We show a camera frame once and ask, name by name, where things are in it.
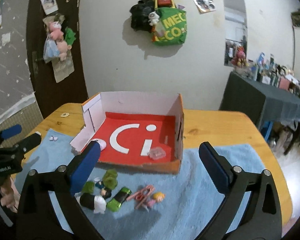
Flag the green fuzzy ball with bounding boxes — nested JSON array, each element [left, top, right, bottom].
[[81, 181, 95, 194]]

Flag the black white cloth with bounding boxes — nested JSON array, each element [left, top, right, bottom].
[[76, 193, 107, 214]]

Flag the green toy car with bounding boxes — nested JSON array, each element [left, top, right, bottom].
[[107, 187, 132, 212]]

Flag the green haired doll figure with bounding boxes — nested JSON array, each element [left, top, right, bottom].
[[94, 169, 118, 199]]

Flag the pink round case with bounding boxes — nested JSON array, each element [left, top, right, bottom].
[[91, 138, 107, 151]]

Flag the blonde girl figurine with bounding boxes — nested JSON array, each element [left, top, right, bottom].
[[141, 192, 166, 211]]

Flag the pink plastic clip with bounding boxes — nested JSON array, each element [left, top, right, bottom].
[[126, 185, 155, 209]]

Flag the person's hand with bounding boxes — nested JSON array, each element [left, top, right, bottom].
[[0, 177, 17, 213]]

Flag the small lilac earbuds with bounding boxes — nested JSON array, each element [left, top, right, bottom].
[[49, 136, 58, 141]]

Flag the dark wooden door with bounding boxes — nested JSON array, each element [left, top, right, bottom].
[[26, 0, 88, 118]]

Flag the blue fluffy towel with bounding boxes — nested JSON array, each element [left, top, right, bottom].
[[13, 128, 273, 240]]

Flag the pink plush toys on door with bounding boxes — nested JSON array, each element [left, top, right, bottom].
[[43, 21, 76, 63]]

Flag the dark cloth side table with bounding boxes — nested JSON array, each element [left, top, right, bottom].
[[219, 72, 300, 130]]

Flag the orange cardboard box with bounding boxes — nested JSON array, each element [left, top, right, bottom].
[[70, 92, 184, 174]]

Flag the photo on door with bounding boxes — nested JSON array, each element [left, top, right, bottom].
[[40, 0, 58, 15]]

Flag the pink plush on side table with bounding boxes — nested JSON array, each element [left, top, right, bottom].
[[231, 46, 248, 68]]

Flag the green tote bag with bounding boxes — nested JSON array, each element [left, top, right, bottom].
[[151, 7, 187, 46]]

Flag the black bag on wall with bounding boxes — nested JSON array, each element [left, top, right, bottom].
[[130, 0, 155, 33]]

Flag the white plush keychain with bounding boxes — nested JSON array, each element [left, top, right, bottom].
[[148, 11, 160, 26]]

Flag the wall mirror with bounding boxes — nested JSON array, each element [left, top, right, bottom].
[[223, 0, 247, 67]]

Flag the photo collage on wall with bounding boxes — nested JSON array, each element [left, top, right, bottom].
[[193, 0, 215, 14]]

